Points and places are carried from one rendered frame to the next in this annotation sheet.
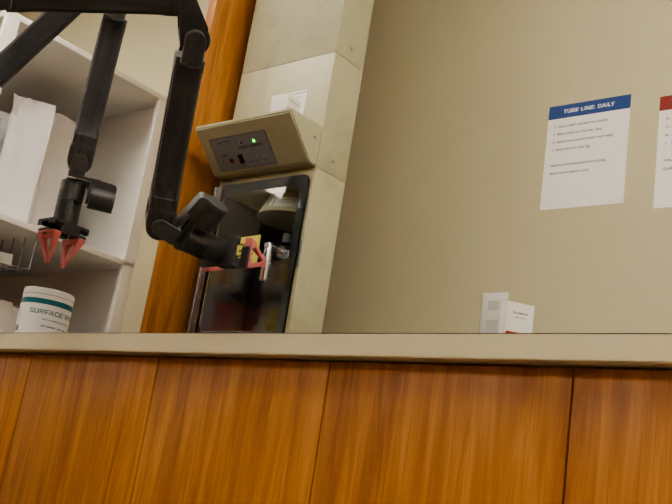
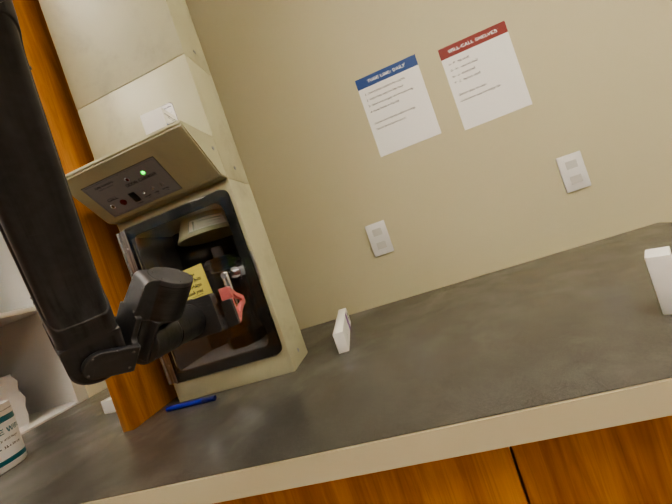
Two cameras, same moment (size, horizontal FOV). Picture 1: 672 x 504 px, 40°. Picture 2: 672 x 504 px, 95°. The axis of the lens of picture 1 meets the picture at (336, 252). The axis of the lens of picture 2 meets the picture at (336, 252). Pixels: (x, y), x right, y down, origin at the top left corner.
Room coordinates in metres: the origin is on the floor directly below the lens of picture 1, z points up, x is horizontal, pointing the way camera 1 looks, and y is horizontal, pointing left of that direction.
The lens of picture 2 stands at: (1.35, 0.27, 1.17)
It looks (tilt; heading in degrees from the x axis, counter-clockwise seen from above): 0 degrees down; 330
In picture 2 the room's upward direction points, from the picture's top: 19 degrees counter-clockwise
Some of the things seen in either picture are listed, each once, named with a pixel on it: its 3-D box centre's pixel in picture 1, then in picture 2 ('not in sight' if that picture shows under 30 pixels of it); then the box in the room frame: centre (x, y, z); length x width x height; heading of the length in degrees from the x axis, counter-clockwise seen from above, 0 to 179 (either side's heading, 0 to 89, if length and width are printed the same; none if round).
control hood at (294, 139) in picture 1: (253, 145); (144, 178); (2.11, 0.23, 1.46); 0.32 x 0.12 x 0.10; 49
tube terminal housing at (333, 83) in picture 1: (293, 223); (211, 235); (2.25, 0.12, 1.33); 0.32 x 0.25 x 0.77; 49
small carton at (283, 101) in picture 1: (284, 110); (162, 129); (2.06, 0.17, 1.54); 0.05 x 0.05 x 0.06; 54
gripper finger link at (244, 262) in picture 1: (246, 257); (225, 306); (1.94, 0.19, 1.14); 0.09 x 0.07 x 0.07; 139
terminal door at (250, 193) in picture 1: (248, 258); (198, 289); (2.15, 0.20, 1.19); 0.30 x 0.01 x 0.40; 49
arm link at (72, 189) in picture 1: (74, 193); not in sight; (2.10, 0.63, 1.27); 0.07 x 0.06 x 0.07; 109
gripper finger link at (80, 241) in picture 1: (62, 247); not in sight; (2.11, 0.63, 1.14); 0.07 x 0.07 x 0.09; 49
